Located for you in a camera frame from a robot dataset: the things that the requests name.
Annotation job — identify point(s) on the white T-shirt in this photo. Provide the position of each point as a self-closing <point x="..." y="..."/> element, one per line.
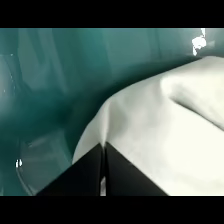
<point x="166" y="133"/>

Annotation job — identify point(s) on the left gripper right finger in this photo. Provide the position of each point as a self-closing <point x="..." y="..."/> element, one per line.
<point x="128" y="176"/>

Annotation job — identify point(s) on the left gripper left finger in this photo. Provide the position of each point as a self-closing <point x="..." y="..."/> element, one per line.
<point x="81" y="176"/>

